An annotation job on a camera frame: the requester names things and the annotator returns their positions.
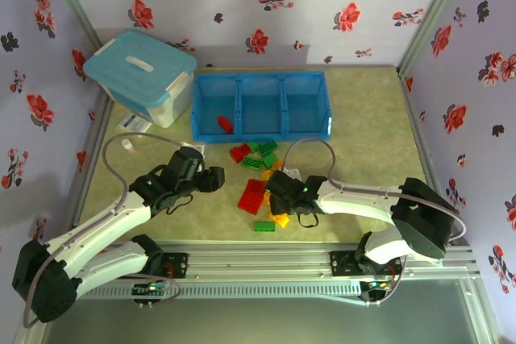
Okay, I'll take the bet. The white paper card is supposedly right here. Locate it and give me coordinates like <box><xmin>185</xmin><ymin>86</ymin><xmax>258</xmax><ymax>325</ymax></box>
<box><xmin>117</xmin><ymin>114</ymin><xmax>151</xmax><ymax>134</ymax></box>

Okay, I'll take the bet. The long yellow lego brick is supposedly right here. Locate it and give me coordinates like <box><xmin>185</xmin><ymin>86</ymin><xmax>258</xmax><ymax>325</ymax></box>
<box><xmin>267</xmin><ymin>212</ymin><xmax>291</xmax><ymax>228</ymax></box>

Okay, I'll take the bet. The grey left arm cable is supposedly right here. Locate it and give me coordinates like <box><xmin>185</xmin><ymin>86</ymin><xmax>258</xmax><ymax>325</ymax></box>
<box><xmin>22</xmin><ymin>132</ymin><xmax>189</xmax><ymax>329</ymax></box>

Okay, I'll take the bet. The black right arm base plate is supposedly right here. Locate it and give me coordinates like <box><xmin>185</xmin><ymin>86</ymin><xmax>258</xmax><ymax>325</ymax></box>
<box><xmin>329</xmin><ymin>250</ymin><xmax>360</xmax><ymax>277</ymax></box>

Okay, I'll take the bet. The blue three-compartment bin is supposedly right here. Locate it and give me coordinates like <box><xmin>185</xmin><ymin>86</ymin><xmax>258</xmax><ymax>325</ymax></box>
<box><xmin>189</xmin><ymin>70</ymin><xmax>335</xmax><ymax>147</ymax></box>

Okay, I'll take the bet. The aluminium mounting rail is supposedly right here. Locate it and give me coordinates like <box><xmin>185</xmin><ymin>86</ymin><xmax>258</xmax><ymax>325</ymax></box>
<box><xmin>78</xmin><ymin>240</ymin><xmax>483</xmax><ymax>299</ymax></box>

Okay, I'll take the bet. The small red lego brick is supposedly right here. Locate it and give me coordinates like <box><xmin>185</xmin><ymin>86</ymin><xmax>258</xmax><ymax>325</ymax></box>
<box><xmin>217</xmin><ymin>114</ymin><xmax>235</xmax><ymax>135</ymax></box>

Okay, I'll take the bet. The clear box with blue lid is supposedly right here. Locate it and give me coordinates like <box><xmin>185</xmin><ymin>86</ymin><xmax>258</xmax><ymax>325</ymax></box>
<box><xmin>83</xmin><ymin>28</ymin><xmax>198</xmax><ymax>129</ymax></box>

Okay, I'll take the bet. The thin black wire loop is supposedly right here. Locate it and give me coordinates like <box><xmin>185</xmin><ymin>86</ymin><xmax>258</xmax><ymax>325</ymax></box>
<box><xmin>165</xmin><ymin>193</ymin><xmax>195</xmax><ymax>217</ymax></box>
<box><xmin>295</xmin><ymin>212</ymin><xmax>320</xmax><ymax>229</ymax></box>

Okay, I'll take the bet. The large red lego brick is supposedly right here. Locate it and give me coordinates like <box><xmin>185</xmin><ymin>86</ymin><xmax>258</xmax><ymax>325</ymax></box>
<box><xmin>237</xmin><ymin>190</ymin><xmax>266</xmax><ymax>214</ymax></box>

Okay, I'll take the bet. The aluminium side rail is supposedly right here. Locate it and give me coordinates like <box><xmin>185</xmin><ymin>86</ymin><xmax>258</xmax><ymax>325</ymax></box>
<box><xmin>397</xmin><ymin>72</ymin><xmax>447</xmax><ymax>204</ymax></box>
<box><xmin>69</xmin><ymin>92</ymin><xmax>116</xmax><ymax>229</ymax></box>

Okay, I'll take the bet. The aluminium frame post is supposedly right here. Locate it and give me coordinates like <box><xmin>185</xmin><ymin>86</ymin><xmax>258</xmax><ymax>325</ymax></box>
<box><xmin>39</xmin><ymin>0</ymin><xmax>106</xmax><ymax>52</ymax></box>
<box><xmin>396</xmin><ymin>0</ymin><xmax>473</xmax><ymax>80</ymax></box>

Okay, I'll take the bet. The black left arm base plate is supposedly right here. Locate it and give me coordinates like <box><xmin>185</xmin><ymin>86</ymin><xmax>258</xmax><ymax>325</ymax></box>
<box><xmin>160</xmin><ymin>251</ymin><xmax>190</xmax><ymax>281</ymax></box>

